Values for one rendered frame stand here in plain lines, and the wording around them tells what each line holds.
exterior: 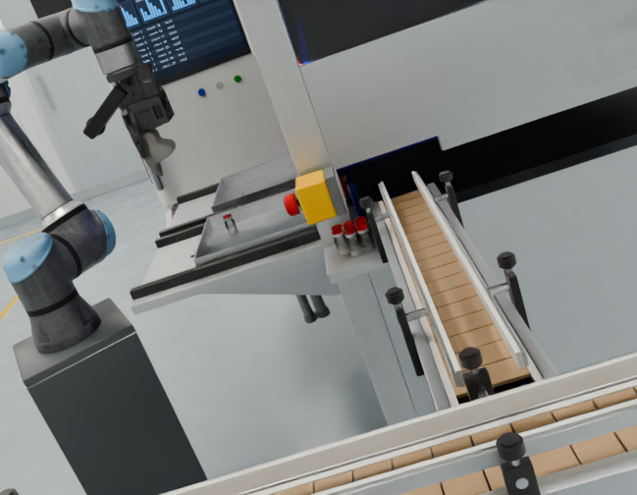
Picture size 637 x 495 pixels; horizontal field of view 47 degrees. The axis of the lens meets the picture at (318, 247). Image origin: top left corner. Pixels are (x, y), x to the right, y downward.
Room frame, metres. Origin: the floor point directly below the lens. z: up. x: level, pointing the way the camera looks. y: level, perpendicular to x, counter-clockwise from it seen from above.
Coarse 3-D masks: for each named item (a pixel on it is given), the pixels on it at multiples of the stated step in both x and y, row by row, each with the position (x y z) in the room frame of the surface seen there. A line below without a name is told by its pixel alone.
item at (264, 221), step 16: (288, 192) 1.62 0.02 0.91; (240, 208) 1.63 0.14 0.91; (256, 208) 1.62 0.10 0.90; (272, 208) 1.62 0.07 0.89; (352, 208) 1.35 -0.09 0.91; (208, 224) 1.61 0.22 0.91; (224, 224) 1.63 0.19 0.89; (240, 224) 1.60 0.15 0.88; (256, 224) 1.56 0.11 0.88; (272, 224) 1.52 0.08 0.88; (288, 224) 1.49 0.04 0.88; (304, 224) 1.36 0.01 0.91; (208, 240) 1.55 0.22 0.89; (224, 240) 1.53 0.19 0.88; (240, 240) 1.49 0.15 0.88; (256, 240) 1.37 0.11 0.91; (272, 240) 1.36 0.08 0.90; (208, 256) 1.38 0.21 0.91; (224, 256) 1.37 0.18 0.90
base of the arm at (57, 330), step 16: (64, 304) 1.51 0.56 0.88; (80, 304) 1.54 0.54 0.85; (32, 320) 1.51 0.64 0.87; (48, 320) 1.49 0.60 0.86; (64, 320) 1.49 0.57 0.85; (80, 320) 1.51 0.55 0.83; (96, 320) 1.54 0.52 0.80; (32, 336) 1.52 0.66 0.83; (48, 336) 1.50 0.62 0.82; (64, 336) 1.48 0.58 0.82; (80, 336) 1.49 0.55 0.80; (48, 352) 1.48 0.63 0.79
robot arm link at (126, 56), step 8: (112, 48) 1.47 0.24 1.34; (120, 48) 1.40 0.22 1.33; (128, 48) 1.41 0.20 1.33; (96, 56) 1.42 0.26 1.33; (104, 56) 1.40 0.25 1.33; (112, 56) 1.40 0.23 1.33; (120, 56) 1.40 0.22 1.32; (128, 56) 1.41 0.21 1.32; (136, 56) 1.42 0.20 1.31; (104, 64) 1.41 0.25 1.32; (112, 64) 1.40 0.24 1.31; (120, 64) 1.40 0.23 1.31; (128, 64) 1.40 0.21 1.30; (136, 64) 1.43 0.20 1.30; (104, 72) 1.42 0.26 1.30; (112, 72) 1.40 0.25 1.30; (120, 72) 1.41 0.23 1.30
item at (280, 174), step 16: (272, 160) 1.96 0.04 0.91; (288, 160) 1.95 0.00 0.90; (240, 176) 1.97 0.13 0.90; (256, 176) 1.96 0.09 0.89; (272, 176) 1.93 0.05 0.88; (288, 176) 1.87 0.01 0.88; (224, 192) 1.92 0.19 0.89; (240, 192) 1.87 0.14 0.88; (256, 192) 1.71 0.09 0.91; (272, 192) 1.70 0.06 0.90; (224, 208) 1.71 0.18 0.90
